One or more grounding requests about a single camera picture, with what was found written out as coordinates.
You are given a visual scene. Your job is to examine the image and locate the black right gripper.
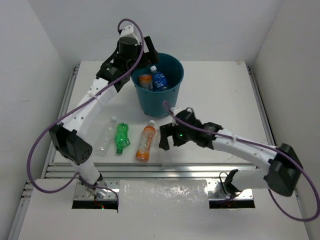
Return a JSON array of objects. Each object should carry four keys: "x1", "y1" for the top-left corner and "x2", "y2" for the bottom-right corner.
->
[{"x1": 159, "y1": 121, "x2": 193, "y2": 150}]

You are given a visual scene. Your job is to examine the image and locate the orange bottle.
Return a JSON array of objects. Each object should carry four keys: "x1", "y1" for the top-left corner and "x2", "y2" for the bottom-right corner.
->
[
  {"x1": 138, "y1": 74, "x2": 153, "y2": 91},
  {"x1": 135, "y1": 120, "x2": 156, "y2": 162}
]

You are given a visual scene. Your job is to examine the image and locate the clear bottle white cap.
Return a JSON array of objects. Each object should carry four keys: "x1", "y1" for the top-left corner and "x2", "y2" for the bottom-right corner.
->
[{"x1": 160, "y1": 149, "x2": 174, "y2": 170}]

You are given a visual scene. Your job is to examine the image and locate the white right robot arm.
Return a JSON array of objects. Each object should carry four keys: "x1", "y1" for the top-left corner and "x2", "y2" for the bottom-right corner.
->
[{"x1": 158, "y1": 107, "x2": 302, "y2": 197}]

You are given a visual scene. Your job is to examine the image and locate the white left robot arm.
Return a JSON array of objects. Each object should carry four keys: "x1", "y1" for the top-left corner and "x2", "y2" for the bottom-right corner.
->
[{"x1": 49, "y1": 36, "x2": 159, "y2": 186}]

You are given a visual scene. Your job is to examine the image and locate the teal plastic bin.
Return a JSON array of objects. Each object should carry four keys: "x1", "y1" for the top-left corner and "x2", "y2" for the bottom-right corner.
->
[{"x1": 131, "y1": 53, "x2": 184, "y2": 118}]

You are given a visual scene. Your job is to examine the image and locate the crushed green plastic bottle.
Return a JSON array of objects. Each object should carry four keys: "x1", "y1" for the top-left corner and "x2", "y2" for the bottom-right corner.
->
[{"x1": 114, "y1": 122, "x2": 131, "y2": 155}]

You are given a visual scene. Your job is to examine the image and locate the clear bottle far left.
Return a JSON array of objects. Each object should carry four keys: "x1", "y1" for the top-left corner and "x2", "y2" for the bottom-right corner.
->
[{"x1": 94, "y1": 116, "x2": 117, "y2": 157}]

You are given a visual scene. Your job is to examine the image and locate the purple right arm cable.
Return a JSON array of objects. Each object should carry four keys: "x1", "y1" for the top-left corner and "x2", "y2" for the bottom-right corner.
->
[{"x1": 162, "y1": 100, "x2": 320, "y2": 223}]

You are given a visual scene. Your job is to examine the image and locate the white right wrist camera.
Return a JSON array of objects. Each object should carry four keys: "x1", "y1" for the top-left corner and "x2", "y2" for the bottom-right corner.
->
[{"x1": 170, "y1": 106, "x2": 181, "y2": 115}]

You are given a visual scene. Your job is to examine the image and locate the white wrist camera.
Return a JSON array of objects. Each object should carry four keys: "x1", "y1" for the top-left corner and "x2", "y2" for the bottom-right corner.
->
[
  {"x1": 170, "y1": 106, "x2": 181, "y2": 115},
  {"x1": 119, "y1": 24, "x2": 139, "y2": 41}
]

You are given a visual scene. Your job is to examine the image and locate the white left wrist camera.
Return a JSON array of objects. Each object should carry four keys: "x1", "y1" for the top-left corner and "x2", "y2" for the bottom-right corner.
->
[{"x1": 119, "y1": 24, "x2": 139, "y2": 41}]

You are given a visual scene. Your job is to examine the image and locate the aluminium table frame rails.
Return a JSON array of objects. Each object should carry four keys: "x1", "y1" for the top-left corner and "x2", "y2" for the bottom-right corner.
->
[{"x1": 7, "y1": 63, "x2": 300, "y2": 236}]

